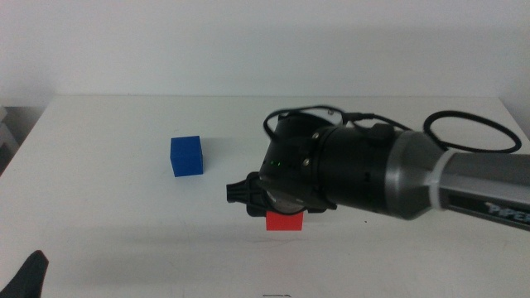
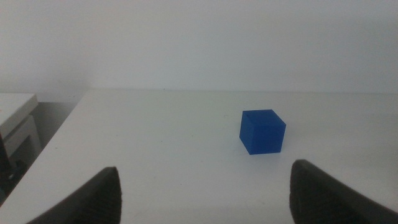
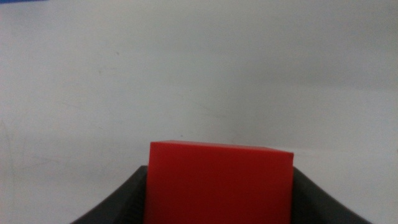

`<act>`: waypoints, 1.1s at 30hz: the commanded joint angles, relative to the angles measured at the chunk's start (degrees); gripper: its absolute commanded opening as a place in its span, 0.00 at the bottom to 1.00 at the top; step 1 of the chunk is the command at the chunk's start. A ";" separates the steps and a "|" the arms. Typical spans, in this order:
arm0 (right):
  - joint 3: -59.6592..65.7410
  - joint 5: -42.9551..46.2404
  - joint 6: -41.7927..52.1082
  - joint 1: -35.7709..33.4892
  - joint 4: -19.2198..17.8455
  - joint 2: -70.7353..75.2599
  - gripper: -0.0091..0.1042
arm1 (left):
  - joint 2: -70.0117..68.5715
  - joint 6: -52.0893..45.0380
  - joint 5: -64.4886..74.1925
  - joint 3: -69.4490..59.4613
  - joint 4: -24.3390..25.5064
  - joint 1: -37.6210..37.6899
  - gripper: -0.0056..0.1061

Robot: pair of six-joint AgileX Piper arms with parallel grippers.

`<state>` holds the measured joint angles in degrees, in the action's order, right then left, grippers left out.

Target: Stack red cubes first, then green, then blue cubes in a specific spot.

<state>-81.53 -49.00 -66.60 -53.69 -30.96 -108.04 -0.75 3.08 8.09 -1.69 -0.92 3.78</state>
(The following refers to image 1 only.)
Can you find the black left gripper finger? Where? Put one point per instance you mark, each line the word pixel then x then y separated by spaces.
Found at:
pixel 29 277

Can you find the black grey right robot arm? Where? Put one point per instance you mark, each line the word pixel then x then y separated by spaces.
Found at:
pixel 372 174

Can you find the blue cube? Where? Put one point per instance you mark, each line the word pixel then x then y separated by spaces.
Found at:
pixel 186 157

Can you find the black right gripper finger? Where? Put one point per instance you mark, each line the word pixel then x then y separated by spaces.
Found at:
pixel 256 211

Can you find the red cube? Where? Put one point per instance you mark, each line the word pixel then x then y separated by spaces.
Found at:
pixel 284 221

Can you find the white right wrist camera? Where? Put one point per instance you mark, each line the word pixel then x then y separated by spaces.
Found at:
pixel 327 113

